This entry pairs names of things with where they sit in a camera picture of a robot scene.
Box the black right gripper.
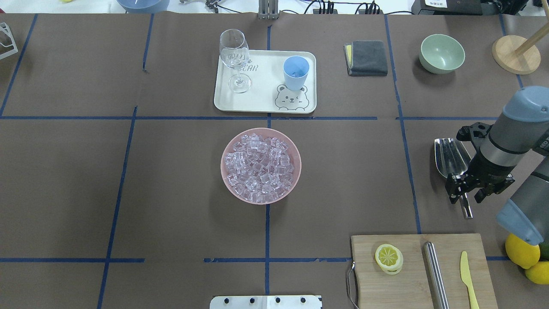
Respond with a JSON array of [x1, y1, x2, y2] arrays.
[[445, 123, 515, 204]]

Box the silver metal ice scoop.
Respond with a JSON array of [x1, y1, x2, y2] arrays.
[[434, 137, 474, 219]]

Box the pink bowl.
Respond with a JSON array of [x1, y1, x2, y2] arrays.
[[220, 127, 302, 205]]

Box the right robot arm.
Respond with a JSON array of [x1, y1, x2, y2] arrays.
[[445, 85, 549, 245]]

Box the ice cubes in blue cup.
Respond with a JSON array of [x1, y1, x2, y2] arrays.
[[286, 71, 307, 79]]

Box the light blue plastic cup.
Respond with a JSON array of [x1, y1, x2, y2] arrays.
[[283, 55, 310, 91]]

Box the pile of clear ice cubes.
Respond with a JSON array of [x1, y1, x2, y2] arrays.
[[226, 133, 296, 203]]

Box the yellow plastic knife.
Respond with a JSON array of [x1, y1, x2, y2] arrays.
[[459, 251, 479, 309]]

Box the silver metal rod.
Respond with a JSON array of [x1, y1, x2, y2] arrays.
[[423, 241, 449, 309]]

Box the wooden mug tree stand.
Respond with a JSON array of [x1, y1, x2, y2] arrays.
[[492, 23, 549, 76]]

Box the yellow lemon slice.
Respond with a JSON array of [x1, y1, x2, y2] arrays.
[[374, 244, 404, 275]]

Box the green ceramic bowl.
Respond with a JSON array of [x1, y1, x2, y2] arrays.
[[419, 34, 465, 74]]

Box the wooden cutting board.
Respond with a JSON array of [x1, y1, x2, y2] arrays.
[[351, 233, 498, 309]]

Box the cream bear tray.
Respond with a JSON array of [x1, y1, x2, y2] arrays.
[[214, 50, 317, 114]]

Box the silver mounting plate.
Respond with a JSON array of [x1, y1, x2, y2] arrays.
[[209, 295, 323, 309]]

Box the clear wine glass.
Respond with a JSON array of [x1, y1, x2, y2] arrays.
[[219, 29, 251, 94]]

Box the blue bowl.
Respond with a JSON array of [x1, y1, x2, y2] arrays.
[[116, 0, 170, 14]]

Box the aluminium frame post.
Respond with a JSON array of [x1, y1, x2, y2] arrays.
[[258, 0, 280, 20]]

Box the white wire cup rack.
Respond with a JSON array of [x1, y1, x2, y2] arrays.
[[0, 23, 19, 59]]

